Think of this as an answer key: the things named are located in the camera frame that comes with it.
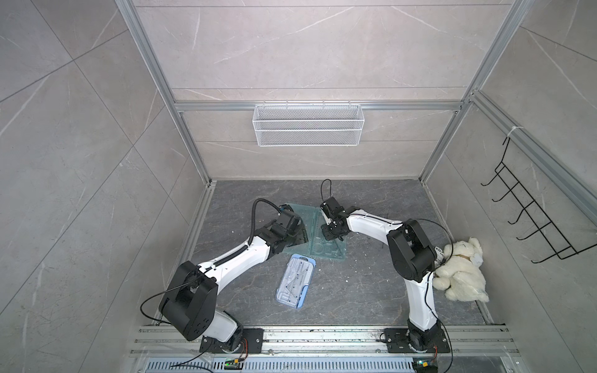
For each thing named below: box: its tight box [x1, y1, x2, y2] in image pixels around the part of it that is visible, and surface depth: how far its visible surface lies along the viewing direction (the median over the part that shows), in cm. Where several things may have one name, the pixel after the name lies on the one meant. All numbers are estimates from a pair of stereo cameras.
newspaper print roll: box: [433, 245, 445, 263], surface depth 92 cm
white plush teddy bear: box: [432, 237, 490, 303], surface depth 82 cm
